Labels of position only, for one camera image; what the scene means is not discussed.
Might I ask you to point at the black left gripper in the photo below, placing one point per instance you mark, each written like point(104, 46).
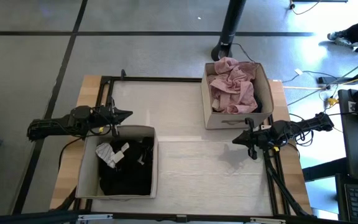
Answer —
point(110, 115)

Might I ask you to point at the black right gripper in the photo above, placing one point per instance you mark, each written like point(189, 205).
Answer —
point(261, 138)

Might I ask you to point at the white garment with dark print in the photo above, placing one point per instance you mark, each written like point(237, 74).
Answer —
point(104, 152)

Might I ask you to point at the pink shirt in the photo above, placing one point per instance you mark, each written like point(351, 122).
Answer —
point(232, 87)

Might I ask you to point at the black garment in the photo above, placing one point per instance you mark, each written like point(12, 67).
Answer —
point(129, 177)

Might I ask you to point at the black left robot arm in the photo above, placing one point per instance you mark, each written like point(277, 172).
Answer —
point(57, 123)

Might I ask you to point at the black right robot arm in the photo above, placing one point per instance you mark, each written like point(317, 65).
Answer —
point(309, 123)

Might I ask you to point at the black stand strut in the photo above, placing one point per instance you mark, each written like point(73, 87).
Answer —
point(272, 174)

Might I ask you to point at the beige fabric storage box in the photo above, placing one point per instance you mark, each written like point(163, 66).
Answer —
point(87, 174)
point(264, 93)

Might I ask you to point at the white power adapter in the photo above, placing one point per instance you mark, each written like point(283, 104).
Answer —
point(298, 71)

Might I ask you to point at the black floor pole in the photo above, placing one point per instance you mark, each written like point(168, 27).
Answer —
point(230, 25)

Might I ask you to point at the black overhead mount bar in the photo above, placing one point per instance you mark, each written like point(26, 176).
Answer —
point(42, 217)

